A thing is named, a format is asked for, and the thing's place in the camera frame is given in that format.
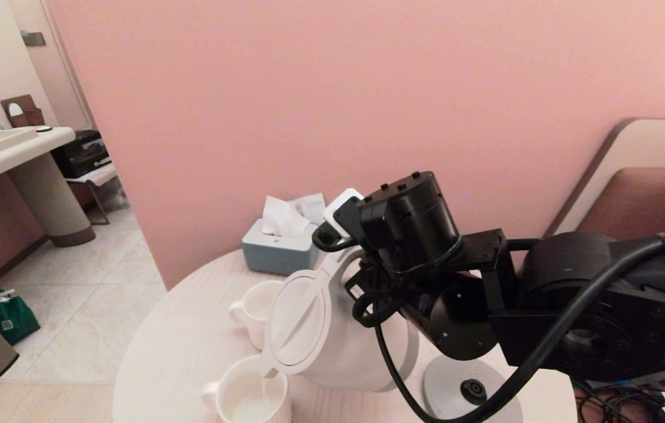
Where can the white ribbed mug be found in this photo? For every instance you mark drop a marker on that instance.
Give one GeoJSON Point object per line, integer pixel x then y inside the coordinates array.
{"type": "Point", "coordinates": [244, 399]}
{"type": "Point", "coordinates": [253, 311]}

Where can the luggage bench with metal legs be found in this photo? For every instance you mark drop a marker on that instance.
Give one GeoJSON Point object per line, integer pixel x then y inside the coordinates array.
{"type": "Point", "coordinates": [94, 175]}

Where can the white paper tissue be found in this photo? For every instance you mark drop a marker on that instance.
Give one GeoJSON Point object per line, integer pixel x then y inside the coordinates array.
{"type": "Point", "coordinates": [282, 220]}

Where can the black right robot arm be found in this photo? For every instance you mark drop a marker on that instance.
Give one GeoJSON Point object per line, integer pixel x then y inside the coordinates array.
{"type": "Point", "coordinates": [603, 305]}

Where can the beige sink pedestal column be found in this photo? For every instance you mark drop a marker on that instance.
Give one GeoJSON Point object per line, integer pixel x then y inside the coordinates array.
{"type": "Point", "coordinates": [50, 202]}

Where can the brown tissue holder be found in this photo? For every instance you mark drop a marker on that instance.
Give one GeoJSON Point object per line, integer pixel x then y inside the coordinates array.
{"type": "Point", "coordinates": [24, 113]}

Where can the black box appliance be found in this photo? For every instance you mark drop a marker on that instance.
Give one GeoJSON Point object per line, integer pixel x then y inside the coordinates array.
{"type": "Point", "coordinates": [83, 154]}

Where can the cream door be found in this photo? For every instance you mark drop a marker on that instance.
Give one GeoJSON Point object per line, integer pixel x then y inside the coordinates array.
{"type": "Point", "coordinates": [53, 76]}

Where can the green shopping bag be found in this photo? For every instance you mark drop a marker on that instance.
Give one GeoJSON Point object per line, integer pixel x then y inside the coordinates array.
{"type": "Point", "coordinates": [12, 320]}

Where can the grey round kettle base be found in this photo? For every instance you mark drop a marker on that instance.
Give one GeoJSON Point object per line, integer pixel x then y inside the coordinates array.
{"type": "Point", "coordinates": [444, 382]}

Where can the brown and cream padded sofa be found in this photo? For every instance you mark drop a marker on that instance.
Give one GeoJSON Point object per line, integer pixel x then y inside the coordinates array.
{"type": "Point", "coordinates": [644, 176]}

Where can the white electric kettle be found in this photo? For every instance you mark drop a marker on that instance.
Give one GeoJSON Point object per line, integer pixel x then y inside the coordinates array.
{"type": "Point", "coordinates": [338, 352]}

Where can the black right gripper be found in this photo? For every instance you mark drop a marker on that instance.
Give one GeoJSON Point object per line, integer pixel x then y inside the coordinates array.
{"type": "Point", "coordinates": [415, 223]}

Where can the teal tissue box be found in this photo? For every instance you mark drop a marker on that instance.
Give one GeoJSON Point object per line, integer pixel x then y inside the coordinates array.
{"type": "Point", "coordinates": [276, 258]}

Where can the clear plastic bag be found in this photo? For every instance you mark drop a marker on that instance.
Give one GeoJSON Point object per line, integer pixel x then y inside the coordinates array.
{"type": "Point", "coordinates": [115, 195]}

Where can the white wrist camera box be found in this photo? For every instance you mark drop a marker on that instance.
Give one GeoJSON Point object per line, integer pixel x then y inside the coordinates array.
{"type": "Point", "coordinates": [341, 211]}

